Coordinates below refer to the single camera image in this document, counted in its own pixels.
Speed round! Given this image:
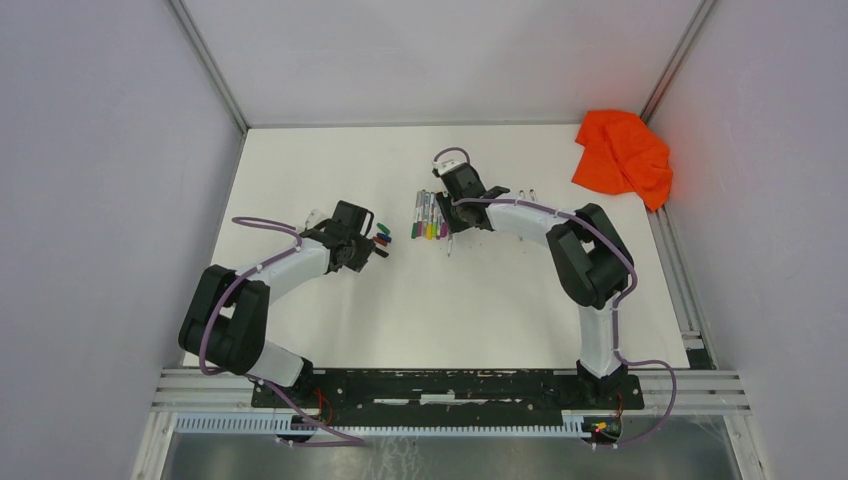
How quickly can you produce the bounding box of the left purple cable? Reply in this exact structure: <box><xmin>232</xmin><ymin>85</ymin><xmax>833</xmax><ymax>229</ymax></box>
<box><xmin>197</xmin><ymin>216</ymin><xmax>367</xmax><ymax>448</ymax></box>

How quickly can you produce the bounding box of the marker with green cap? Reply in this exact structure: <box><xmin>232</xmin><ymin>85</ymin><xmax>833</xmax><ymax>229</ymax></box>
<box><xmin>411</xmin><ymin>190</ymin><xmax>424</xmax><ymax>239</ymax></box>

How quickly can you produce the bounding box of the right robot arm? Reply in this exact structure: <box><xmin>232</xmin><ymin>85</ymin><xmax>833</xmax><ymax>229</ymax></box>
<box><xmin>432</xmin><ymin>160</ymin><xmax>637</xmax><ymax>408</ymax></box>

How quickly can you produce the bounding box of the white cable duct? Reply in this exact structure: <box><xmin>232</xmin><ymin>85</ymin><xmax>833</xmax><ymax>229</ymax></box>
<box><xmin>173</xmin><ymin>413</ymin><xmax>588</xmax><ymax>439</ymax></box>

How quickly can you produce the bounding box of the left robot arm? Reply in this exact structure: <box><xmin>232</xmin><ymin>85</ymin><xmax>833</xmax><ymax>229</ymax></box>
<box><xmin>178</xmin><ymin>201</ymin><xmax>378</xmax><ymax>408</ymax></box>

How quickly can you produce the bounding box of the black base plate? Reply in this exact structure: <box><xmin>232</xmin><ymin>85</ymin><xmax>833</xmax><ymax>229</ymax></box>
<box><xmin>284</xmin><ymin>368</ymin><xmax>645</xmax><ymax>427</ymax></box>

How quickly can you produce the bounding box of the aluminium frame rail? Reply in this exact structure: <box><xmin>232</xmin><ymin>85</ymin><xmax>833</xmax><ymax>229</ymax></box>
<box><xmin>152</xmin><ymin>368</ymin><xmax>751</xmax><ymax>416</ymax></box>

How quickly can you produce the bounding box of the orange cloth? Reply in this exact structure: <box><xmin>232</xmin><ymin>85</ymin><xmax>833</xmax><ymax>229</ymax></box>
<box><xmin>572</xmin><ymin>110</ymin><xmax>673</xmax><ymax>211</ymax></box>

